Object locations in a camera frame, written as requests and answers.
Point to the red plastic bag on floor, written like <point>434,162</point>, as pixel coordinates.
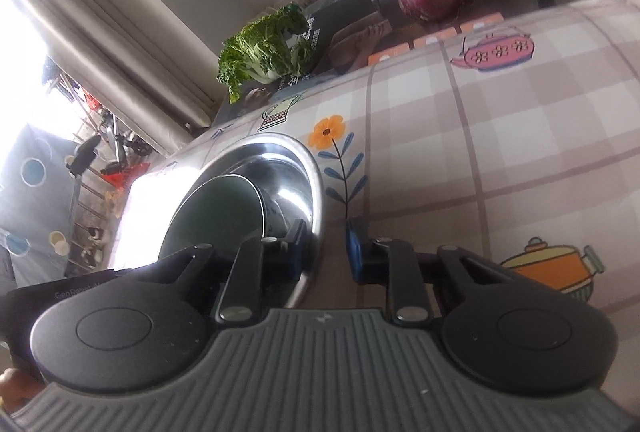
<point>121,177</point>

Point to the green leafy cabbage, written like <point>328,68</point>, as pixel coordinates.
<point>267,49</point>

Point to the large steel bowl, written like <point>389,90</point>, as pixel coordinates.
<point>289,179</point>

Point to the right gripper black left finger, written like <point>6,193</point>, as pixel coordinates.
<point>232,287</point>

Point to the dark green plate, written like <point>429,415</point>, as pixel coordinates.
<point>222,212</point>

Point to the wheelchair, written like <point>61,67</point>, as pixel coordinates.
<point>118,147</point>

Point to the beige curtain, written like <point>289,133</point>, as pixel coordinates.
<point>138,59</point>

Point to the blue dotted fabric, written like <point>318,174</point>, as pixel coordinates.
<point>38,206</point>

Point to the plaid kettle-print tablecloth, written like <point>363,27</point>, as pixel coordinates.
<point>519,141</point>

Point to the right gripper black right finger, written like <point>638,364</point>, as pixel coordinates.
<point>422,286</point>

